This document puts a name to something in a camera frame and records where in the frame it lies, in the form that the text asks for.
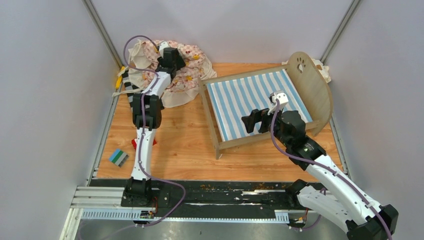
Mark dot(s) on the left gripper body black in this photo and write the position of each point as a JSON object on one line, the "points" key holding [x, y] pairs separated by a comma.
{"points": [[180, 63]]}

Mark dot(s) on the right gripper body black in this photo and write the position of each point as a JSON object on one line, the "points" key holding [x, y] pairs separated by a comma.
{"points": [[266, 121]]}

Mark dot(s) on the pink checkered duck cushion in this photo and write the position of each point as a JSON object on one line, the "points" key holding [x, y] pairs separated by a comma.
{"points": [[187, 65]]}

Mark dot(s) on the wooden pet bed striped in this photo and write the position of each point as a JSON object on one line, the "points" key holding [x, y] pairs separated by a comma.
{"points": [[227, 99]]}

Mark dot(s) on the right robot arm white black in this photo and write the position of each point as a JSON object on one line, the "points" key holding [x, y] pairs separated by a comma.
{"points": [[347, 206]]}

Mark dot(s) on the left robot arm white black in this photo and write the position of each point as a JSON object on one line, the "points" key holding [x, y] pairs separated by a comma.
{"points": [[147, 118]]}

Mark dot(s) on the black grey chessboard box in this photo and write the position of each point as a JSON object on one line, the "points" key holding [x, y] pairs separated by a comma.
{"points": [[130, 88]]}

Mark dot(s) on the cream pillow brown spots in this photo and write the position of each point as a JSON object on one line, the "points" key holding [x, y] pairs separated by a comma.
{"points": [[323, 70]]}

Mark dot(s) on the blue green grey block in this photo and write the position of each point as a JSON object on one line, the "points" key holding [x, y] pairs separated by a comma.
{"points": [[118, 157]]}

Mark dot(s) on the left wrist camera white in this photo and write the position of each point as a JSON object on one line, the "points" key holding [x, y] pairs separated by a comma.
{"points": [[162, 46]]}

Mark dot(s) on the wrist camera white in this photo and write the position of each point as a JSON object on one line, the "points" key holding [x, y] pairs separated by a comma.
{"points": [[279, 100], [162, 46]]}

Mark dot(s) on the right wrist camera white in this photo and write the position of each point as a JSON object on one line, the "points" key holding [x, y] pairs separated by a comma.
{"points": [[279, 100]]}

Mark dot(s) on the yellow clip on frame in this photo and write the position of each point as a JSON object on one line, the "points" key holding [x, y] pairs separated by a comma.
{"points": [[120, 77]]}

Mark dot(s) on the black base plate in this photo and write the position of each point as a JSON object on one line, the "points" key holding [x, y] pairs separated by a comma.
{"points": [[276, 195]]}

